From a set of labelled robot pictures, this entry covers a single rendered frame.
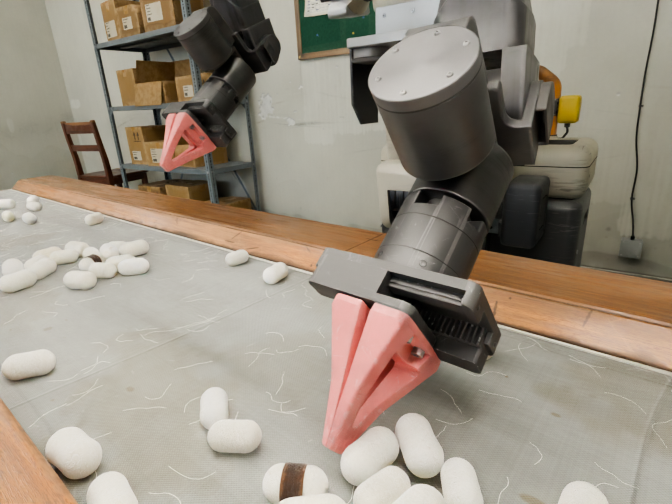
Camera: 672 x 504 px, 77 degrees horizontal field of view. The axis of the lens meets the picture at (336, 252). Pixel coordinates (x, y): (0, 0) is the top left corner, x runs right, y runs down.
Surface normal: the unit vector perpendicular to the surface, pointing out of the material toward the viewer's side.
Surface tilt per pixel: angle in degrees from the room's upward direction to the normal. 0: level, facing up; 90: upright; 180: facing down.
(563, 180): 90
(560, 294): 0
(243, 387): 0
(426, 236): 45
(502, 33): 82
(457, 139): 117
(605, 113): 90
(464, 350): 39
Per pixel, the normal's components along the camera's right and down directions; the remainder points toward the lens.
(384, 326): -0.59, -0.22
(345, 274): -0.44, -0.55
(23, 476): -0.05, -0.94
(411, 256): -0.27, -0.50
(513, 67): -0.55, 0.17
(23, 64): 0.82, 0.15
